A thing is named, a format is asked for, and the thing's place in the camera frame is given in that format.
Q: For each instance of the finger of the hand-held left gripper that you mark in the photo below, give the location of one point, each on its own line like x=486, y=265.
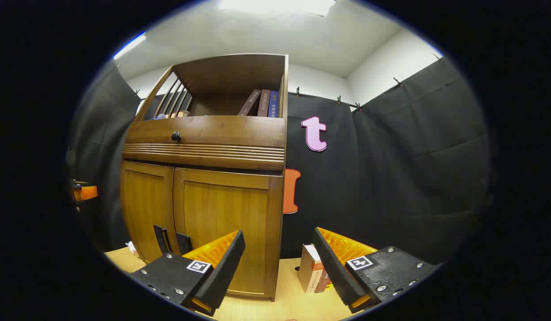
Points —
x=88, y=192

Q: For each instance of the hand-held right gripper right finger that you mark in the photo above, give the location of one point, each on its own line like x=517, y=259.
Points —
x=333, y=272

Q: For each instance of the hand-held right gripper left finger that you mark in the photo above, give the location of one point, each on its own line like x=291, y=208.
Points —
x=226, y=272

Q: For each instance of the wooden cabinet door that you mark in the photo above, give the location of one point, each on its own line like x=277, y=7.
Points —
x=146, y=200
x=222, y=205

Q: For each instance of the wooden double-door shoe cabinet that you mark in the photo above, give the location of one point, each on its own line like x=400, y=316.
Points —
x=204, y=157

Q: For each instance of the brown book with white print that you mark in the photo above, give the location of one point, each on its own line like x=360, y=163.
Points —
x=322, y=281

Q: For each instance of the beige book with orange band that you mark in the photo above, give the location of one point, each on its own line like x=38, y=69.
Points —
x=307, y=269

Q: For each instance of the white plush toy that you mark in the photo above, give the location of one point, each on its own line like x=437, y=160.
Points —
x=133, y=249

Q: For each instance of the small blue object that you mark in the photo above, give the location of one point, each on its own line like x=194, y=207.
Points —
x=158, y=117

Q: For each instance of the black backdrop cloth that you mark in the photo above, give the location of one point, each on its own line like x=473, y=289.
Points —
x=391, y=169

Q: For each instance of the wooden drawer with black knob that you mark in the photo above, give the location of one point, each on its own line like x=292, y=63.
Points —
x=235, y=131

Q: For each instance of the narrow ceiling light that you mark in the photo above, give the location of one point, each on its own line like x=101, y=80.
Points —
x=129, y=45

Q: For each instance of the blue shelf book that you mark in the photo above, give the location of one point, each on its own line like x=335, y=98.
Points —
x=273, y=104

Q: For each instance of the large ceiling light panel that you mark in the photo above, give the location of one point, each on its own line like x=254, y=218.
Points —
x=275, y=5

